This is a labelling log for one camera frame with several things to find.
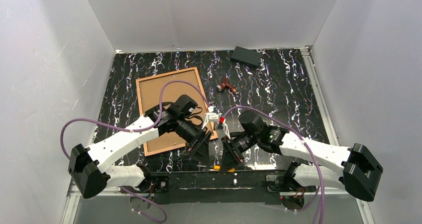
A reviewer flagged blue photo frame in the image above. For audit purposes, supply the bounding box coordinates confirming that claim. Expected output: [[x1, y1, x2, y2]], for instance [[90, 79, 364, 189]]
[[136, 67, 209, 156]]

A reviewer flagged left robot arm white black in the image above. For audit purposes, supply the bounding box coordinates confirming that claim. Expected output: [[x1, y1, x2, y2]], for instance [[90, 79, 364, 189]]
[[68, 95, 212, 199]]

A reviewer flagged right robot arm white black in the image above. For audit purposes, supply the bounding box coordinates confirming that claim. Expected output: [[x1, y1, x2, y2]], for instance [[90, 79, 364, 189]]
[[217, 110, 384, 202]]

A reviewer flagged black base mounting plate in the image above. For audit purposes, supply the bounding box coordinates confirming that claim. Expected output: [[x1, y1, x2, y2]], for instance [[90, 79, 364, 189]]
[[118, 169, 340, 206]]

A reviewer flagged red brown small tool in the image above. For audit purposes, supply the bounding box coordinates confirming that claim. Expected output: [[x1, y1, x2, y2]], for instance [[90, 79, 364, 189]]
[[216, 78, 238, 94]]

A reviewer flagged black rectangular box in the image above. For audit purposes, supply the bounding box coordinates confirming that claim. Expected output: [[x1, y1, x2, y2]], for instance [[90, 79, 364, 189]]
[[230, 46, 262, 68]]

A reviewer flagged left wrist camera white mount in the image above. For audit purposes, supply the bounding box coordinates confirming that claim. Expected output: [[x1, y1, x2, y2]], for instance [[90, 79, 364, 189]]
[[202, 106, 221, 128]]

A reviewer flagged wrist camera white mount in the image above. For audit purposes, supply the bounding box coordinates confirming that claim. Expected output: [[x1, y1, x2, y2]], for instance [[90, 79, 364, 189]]
[[202, 106, 221, 128], [216, 116, 231, 139]]

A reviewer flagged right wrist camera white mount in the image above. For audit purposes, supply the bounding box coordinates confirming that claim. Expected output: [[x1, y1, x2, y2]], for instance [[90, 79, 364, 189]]
[[216, 116, 231, 139]]

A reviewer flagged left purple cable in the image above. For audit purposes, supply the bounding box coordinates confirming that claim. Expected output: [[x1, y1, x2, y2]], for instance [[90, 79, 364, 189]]
[[60, 80, 211, 224]]

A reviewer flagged purple cable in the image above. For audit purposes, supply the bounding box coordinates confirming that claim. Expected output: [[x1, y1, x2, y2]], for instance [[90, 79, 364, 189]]
[[60, 80, 211, 224], [222, 106, 327, 224]]

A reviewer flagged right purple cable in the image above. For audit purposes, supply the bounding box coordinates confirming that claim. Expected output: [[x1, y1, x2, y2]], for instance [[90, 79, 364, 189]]
[[222, 106, 327, 224]]

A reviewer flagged aluminium rail right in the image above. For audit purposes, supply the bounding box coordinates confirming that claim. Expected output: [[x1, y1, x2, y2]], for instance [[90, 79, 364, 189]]
[[299, 47, 340, 146]]

